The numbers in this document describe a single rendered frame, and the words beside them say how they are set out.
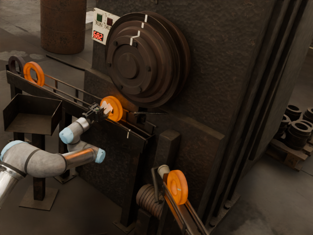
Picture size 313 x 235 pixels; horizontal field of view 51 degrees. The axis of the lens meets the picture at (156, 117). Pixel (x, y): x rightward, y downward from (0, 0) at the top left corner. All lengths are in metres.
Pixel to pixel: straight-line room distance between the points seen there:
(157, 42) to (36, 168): 0.75
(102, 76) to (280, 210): 1.68
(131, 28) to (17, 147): 0.73
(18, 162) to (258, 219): 1.76
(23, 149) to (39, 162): 0.09
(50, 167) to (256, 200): 1.77
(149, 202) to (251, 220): 1.05
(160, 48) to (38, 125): 0.90
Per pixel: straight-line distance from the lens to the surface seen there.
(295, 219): 2.79
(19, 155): 1.49
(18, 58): 2.53
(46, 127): 2.01
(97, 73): 2.06
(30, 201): 2.41
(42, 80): 2.38
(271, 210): 2.75
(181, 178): 1.48
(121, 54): 1.61
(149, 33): 1.55
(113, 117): 1.93
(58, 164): 1.48
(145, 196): 1.75
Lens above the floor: 1.73
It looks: 31 degrees down
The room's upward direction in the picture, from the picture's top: 11 degrees clockwise
